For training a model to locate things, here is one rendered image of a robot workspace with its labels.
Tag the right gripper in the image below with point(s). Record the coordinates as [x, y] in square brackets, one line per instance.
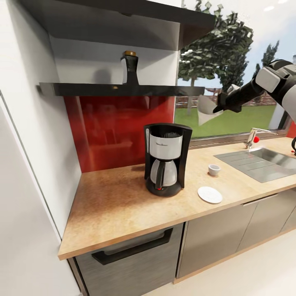
[233, 102]

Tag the bottle of coffee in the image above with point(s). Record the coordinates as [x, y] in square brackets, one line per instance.
[129, 63]

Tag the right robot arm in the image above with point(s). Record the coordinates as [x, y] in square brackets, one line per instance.
[278, 79]

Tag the paper coffee filter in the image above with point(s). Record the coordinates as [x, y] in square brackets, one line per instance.
[205, 107]

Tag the drop in sink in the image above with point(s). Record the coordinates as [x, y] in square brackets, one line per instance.
[261, 164]

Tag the cabinet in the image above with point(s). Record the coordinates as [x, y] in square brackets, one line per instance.
[215, 236]

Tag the dishwasher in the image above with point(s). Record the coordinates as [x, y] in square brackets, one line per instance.
[132, 267]

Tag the coffee cup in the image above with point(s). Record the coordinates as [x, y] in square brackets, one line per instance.
[214, 169]

